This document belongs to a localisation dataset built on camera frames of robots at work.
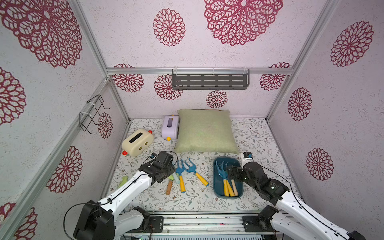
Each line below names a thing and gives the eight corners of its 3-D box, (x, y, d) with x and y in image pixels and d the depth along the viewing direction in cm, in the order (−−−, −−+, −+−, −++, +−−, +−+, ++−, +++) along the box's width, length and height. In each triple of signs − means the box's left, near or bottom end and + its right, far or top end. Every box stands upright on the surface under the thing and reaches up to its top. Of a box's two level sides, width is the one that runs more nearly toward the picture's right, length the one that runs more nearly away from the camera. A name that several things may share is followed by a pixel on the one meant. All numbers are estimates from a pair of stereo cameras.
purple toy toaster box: (163, 142, 108) (161, 134, 100) (165, 123, 120) (164, 114, 112) (178, 142, 108) (177, 134, 100) (179, 123, 120) (179, 114, 112)
